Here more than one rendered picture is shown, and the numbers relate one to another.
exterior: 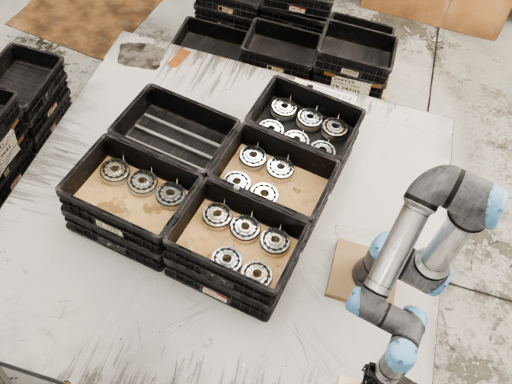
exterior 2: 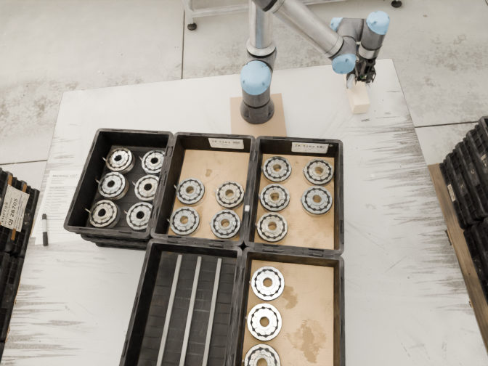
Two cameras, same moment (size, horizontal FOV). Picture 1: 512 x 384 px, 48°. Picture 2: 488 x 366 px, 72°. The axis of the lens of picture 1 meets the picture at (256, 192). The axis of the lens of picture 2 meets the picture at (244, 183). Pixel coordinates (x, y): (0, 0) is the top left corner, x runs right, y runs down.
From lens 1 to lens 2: 1.39 m
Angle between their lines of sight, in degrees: 44
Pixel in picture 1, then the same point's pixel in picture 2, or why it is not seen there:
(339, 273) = (264, 132)
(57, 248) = not seen: outside the picture
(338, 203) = not seen: hidden behind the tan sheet
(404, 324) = (351, 25)
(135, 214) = (304, 311)
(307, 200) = (216, 160)
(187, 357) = (391, 216)
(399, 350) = (381, 19)
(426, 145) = (102, 104)
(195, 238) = (302, 240)
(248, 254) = (297, 188)
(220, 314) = not seen: hidden behind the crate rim
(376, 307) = (349, 43)
